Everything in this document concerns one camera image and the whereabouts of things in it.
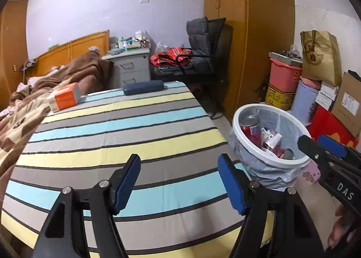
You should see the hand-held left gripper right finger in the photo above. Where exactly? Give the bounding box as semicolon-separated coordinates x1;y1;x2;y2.
217;153;325;258

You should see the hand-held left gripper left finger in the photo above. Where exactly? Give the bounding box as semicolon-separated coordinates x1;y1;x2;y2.
33;154;141;258

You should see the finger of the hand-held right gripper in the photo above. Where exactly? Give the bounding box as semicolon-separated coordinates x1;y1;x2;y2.
319;134;361;159
297;134;339;166

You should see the white trash bin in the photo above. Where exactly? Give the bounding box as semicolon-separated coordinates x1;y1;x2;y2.
232;103;313;189

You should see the person's right hand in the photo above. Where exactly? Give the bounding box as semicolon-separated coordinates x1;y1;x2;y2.
327;204;356;250

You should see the red gift box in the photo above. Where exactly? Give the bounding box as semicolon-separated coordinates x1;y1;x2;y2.
307;105;360;151

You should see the pink floral box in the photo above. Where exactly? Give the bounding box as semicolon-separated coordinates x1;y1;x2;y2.
302;160;322;185

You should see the clear plastic bin liner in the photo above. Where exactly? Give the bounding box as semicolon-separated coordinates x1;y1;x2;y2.
228;106;311;189

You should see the brown cardboard box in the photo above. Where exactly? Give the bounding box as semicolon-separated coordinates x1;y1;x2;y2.
331;72;361;138

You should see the lavender cylinder box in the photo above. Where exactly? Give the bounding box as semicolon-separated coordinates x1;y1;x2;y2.
290;77;321;123

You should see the stack of white boxes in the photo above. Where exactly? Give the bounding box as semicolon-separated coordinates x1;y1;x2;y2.
315;83;340;112

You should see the striped tablecloth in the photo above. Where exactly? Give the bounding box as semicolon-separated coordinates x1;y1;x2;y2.
1;81;275;250

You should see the yellow patterned tin box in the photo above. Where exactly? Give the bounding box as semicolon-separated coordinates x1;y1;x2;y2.
264;83;296;111

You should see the pink storage bin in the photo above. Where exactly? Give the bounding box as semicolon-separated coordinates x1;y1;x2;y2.
269;57;303;93

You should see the brown paper bag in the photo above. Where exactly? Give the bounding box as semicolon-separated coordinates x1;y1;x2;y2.
300;30;342;86

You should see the striped box lid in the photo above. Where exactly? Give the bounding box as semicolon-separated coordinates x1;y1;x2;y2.
268;51;303;67

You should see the dark blue case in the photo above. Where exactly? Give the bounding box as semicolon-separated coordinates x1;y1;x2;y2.
123;80;165;96

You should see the orange and white box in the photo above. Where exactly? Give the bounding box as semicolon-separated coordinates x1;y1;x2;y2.
48;82;82;112

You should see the grey nightstand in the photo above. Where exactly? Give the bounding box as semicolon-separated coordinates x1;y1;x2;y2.
102;47;151;89

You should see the large wooden wardrobe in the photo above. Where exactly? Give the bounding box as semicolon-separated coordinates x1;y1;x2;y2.
203;0;295;110

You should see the black chair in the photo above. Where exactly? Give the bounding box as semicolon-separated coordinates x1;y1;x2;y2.
149;17;234;119

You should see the brown blanket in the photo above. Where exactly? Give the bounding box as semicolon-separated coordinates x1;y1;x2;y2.
0;50;115;179

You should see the red striped bag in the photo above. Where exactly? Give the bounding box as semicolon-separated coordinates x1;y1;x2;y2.
149;47;194;68

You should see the pile of small boxes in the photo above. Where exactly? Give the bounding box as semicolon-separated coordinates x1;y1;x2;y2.
109;30;153;51

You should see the wooden bed headboard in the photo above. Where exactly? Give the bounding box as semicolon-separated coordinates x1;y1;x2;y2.
28;30;110;78

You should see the grey cushion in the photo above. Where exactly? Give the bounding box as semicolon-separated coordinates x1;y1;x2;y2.
186;16;211;49

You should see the small wooden wardrobe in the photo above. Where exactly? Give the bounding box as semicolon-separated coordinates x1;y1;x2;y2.
0;0;29;112

